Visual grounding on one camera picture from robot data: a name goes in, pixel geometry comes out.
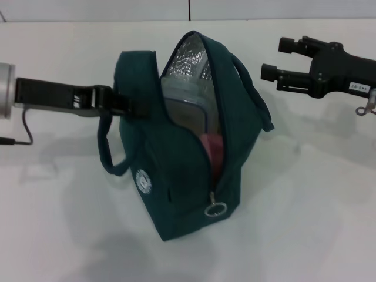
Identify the teal insulated lunch bag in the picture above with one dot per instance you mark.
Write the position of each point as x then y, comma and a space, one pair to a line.
182, 205

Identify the clear food container blue rim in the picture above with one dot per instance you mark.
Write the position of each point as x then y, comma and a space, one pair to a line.
185, 111

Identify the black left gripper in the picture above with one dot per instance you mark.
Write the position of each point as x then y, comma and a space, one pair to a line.
47, 92

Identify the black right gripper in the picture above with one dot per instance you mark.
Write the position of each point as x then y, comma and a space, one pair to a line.
335, 70

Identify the pink peach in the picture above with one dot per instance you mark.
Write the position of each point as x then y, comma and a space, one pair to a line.
214, 152

